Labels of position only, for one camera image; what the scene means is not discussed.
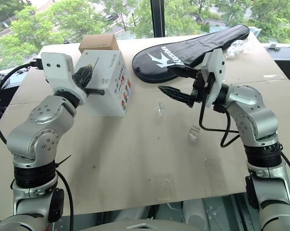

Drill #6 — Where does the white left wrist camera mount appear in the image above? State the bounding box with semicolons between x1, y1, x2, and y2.
40;51;88;106

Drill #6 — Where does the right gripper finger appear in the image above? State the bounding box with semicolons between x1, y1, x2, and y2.
167;66;200;79
158;85;195;108

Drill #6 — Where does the brown cardboard box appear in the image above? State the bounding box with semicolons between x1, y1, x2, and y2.
78;33;119;54

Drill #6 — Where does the grey robot torso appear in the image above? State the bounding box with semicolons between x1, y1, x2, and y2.
86;218;192;231

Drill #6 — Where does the metal window bracket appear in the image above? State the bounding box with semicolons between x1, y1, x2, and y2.
268;41;282;51

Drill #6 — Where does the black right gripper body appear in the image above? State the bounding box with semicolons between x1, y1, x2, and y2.
189;69;215;104

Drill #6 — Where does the black zip tie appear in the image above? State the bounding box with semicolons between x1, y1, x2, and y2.
54;154;72;167

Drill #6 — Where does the white box with slot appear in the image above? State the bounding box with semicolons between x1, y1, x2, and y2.
76;49;133;117

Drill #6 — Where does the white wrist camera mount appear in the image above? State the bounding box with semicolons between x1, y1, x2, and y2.
40;51;88;106
202;49;227;108

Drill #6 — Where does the small clear plastic block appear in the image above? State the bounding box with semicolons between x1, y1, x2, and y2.
156;103;167;116
187;126;201;143

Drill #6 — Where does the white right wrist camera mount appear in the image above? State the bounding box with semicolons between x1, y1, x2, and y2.
202;49;227;108

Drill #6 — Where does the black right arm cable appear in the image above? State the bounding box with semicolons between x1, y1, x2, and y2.
198;100;241;148

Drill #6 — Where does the black window frame post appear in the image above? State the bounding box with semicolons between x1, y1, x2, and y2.
150;0;165;38

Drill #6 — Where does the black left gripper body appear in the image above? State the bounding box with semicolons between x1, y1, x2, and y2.
72;67;94;91

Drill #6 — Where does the crumpled clear plastic wrap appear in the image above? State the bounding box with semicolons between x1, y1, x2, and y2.
225;39;251;59

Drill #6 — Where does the black racket bag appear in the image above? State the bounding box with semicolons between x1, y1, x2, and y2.
131;24;250;84

